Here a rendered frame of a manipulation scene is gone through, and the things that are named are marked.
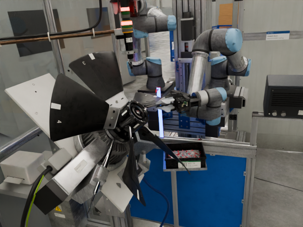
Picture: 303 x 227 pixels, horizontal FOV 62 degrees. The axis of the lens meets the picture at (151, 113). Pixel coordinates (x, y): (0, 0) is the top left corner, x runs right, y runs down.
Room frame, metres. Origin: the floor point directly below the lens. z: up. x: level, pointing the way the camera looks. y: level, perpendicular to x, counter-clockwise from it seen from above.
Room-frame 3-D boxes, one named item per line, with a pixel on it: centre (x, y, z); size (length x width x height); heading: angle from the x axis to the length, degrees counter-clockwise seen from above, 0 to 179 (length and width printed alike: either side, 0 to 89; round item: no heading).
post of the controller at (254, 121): (1.22, -0.55, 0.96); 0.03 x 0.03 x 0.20; 70
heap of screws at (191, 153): (1.19, -0.16, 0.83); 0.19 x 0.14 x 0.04; 86
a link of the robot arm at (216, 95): (1.20, -0.33, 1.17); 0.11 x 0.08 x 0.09; 107
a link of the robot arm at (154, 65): (1.93, -0.05, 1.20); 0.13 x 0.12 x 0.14; 96
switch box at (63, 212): (0.97, 0.46, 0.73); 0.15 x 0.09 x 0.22; 70
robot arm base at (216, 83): (1.73, -0.50, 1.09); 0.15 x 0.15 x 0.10
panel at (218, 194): (1.37, -0.15, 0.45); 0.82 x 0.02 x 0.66; 70
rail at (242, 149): (1.37, -0.15, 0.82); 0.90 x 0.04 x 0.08; 70
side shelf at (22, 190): (1.15, 0.62, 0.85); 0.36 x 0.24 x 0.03; 160
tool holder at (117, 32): (1.06, 0.08, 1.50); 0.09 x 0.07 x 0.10; 105
